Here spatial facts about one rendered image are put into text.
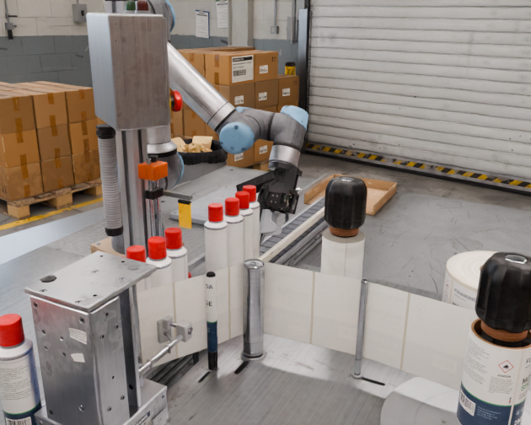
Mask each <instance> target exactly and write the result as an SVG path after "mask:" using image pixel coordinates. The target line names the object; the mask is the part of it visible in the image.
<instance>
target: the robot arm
mask: <svg viewBox="0 0 531 425"><path fill-rule="evenodd" d="M145 1H147V2H148V8H149V10H150V13H154V14H162V15H163V17H164V18H166V22H167V41H168V59H169V87H170V88H171V89H172V90H173V91H174V90H177V91H178V92H179V93H180V94H181V96H182V100H183V101H184V102H185V103H186V104H187V105H188V106H189V107H190V108H191V109H192V110H193V111H194V112H195V113H196V114H197V115H198V116H199V117H200V118H201V119H202V120H203V121H204V122H205V123H206V124H207V125H208V126H209V127H210V128H211V129H212V130H213V131H214V132H216V134H217V135H218V136H219V141H220V143H221V146H222V148H223V149H224V150H225V151H226V152H228V153H231V154H240V153H243V152H244V151H246V150H248V149H249V148H251V146H252V145H253V144H254V143H255V142H256V141H257V140H258V139H261V140H266V141H272V142H273V145H272V149H271V155H270V158H269V161H270V163H269V165H268V169H270V170H272V171H270V172H268V173H265V174H263V175H260V176H257V177H255V178H253V179H251V180H247V181H245V182H243V183H241V184H238V185H236V188H237V191H243V186H247V185H251V186H255V187H256V193H259V195H258V199H257V202H258V203H259V204H260V245H261V243H262V242H263V240H264V238H265V237H266V236H270V235H279V234H280V233H281V232H282V227H281V226H280V225H278V224H277V223H276V220H277V215H276V213H275V211H278V212H280V213H284V214H289V213H291V214H295V212H296V209H297V204H298V198H299V194H298V192H297V191H296V187H297V183H298V177H299V176H302V173H303V172H302V171H301V170H299V168H297V167H298V160H299V156H300V153H301V149H302V146H303V139H304V135H305V132H306V131H307V124H308V113H307V111H305V110H304V109H302V108H299V107H297V106H293V105H290V106H288V105H286V106H283V107H282V110H281V111H280V113H275V112H269V111H265V110H257V109H252V108H250V107H240V106H239V107H237V108H234V107H233V106H232V105H231V104H230V103H229V102H228V101H227V100H226V99H225V98H224V97H223V96H222V95H221V94H220V93H219V92H218V91H217V90H216V89H215V88H214V87H213V86H212V85H211V84H210V83H209V82H208V81H207V80H206V79H205V78H204V77H203V76H202V75H201V74H200V73H199V72H198V71H197V70H196V69H195V68H194V67H193V66H192V65H191V64H190V63H189V62H188V61H187V60H186V59H185V58H184V57H183V56H182V55H181V54H180V53H179V52H178V51H177V50H176V49H175V48H174V47H173V46H172V45H171V43H170V33H171V31H172V30H173V28H174V25H175V12H174V8H173V6H172V4H171V3H170V1H169V0H145ZM146 131H147V157H148V156H149V155H157V156H158V161H163V162H167V164H168V176H166V177H164V178H162V179H159V184H160V187H163V189H164V191H165V190H167V191H168V190H170V189H172V188H173V187H175V186H176V185H177V184H178V182H179V181H180V179H181V177H182V175H183V173H184V162H183V159H182V158H181V156H180V155H179V154H178V152H177V145H176V144H175V143H174V142H172V141H171V133H170V123H169V125H168V126H167V127H160V128H149V129H146ZM296 200H297V201H296ZM295 202H296V205H295ZM294 206H295V208H294ZM264 209H265V210H264ZM293 209H294V210H293ZM111 245H112V249H113V250H114V251H115V252H117V253H120V254H122V255H124V254H125V246H124V234H122V235H119V236H115V237H111Z"/></svg>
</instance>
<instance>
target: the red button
mask: <svg viewBox="0 0 531 425"><path fill-rule="evenodd" d="M170 98H171V110H172V111H173V112H178V111H180V109H181V108H182V105H183V100H182V96H181V94H180V93H179V92H178V91H177V90H174V91H171V92H170Z"/></svg>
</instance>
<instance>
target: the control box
mask: <svg viewBox="0 0 531 425"><path fill-rule="evenodd" d="M86 17H87V26H88V44H89V54H90V63H91V73H92V82H93V91H94V109H95V115H96V116H97V117H98V118H100V119H101V120H102V121H104V122H106V123H107V124H108V125H110V126H111V127H113V128H114V129H116V130H117V131H130V130H140V129H149V128H160V127H167V126H168V125H169V123H171V114H170V113H171V98H170V94H169V59H168V41H167V22H166V18H164V17H163V15H162V14H154V13H87V15H86Z"/></svg>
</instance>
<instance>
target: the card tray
mask: <svg viewBox="0 0 531 425"><path fill-rule="evenodd" d="M337 176H349V175H338V174H333V175H331V176H329V178H327V179H326V180H324V181H322V182H321V183H320V184H318V185H317V186H316V187H314V188H313V189H311V190H310V191H308V192H306V193H305V194H304V204H308V205H310V204H312V203H313V202H315V201H316V200H317V199H319V198H320V197H321V196H325V189H326V186H327V185H328V183H329V181H330V180H331V179H332V178H335V177H337ZM356 178H359V179H362V180H363V181H364V182H365V184H366V187H367V207H366V214H367V215H373V216H374V215H375V214H376V213H377V212H378V210H379V209H380V208H381V207H382V206H383V205H384V204H385V203H386V202H387V201H388V200H389V199H390V198H391V197H392V196H393V195H394V194H395V193H396V189H397V182H390V181H384V180H373V179H367V178H361V177H356Z"/></svg>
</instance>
